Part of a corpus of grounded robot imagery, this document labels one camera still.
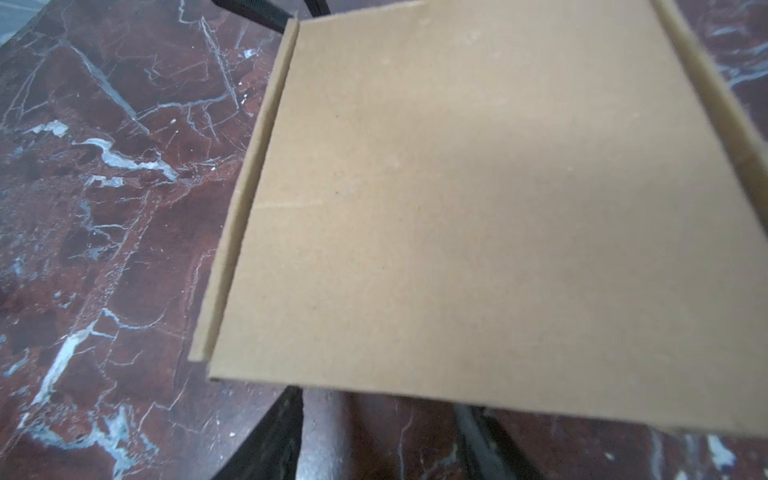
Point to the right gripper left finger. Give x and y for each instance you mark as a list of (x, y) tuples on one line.
[(272, 449)]

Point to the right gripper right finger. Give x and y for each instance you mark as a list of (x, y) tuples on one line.
[(486, 450)]

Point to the brown cardboard box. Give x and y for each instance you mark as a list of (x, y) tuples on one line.
[(548, 206)]

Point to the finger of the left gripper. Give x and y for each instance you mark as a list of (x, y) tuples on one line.
[(265, 13)]

